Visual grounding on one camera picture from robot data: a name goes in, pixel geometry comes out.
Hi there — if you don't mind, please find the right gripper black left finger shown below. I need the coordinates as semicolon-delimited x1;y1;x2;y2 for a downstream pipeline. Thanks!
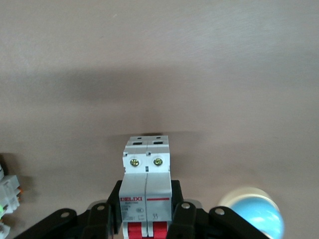
13;179;125;239

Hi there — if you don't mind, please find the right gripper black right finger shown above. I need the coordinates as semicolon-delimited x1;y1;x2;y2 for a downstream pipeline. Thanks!
166;179;271;239

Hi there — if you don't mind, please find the white red circuit breaker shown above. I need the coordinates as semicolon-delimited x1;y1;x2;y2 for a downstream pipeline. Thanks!
118;135;173;239

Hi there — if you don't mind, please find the blue dome push button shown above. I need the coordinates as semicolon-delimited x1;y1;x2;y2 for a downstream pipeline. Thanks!
217;187;285;239

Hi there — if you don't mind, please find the green tip pilot lamp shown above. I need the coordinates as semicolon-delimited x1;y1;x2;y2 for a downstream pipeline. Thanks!
0;153;21;239

